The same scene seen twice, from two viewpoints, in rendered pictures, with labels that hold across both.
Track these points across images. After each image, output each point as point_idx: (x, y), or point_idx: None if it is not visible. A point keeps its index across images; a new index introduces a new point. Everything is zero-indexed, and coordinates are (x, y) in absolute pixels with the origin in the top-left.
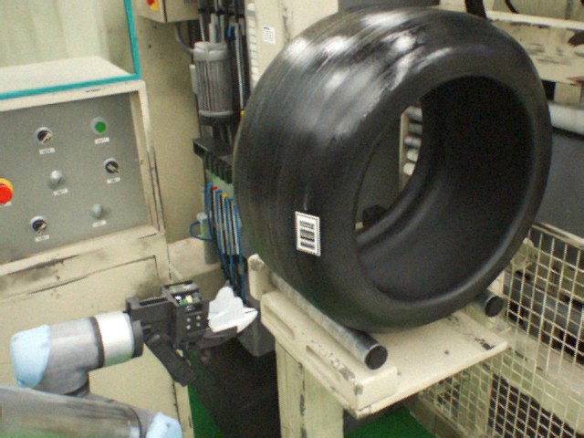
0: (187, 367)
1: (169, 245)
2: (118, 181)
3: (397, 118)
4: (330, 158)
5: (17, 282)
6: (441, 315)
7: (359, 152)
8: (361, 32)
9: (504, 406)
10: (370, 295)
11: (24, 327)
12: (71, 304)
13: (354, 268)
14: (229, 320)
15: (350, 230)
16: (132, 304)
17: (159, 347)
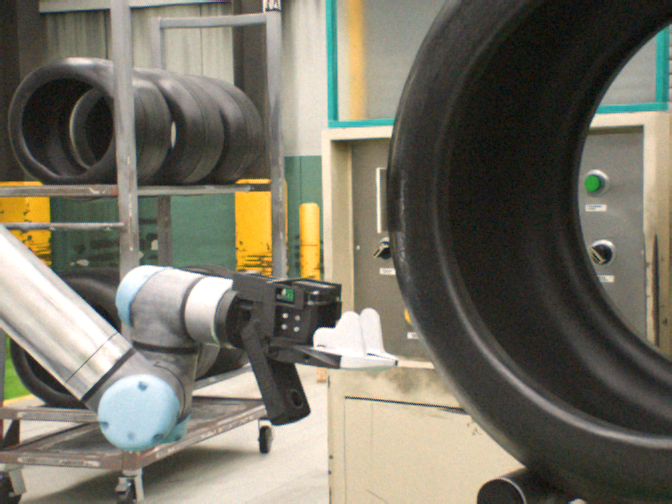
0: (279, 393)
1: None
2: (610, 281)
3: (506, 18)
4: (413, 80)
5: (432, 386)
6: (649, 484)
7: (443, 72)
8: None
9: None
10: (466, 345)
11: (426, 460)
12: (491, 455)
13: (435, 279)
14: (339, 346)
15: (427, 204)
16: (244, 272)
17: (251, 341)
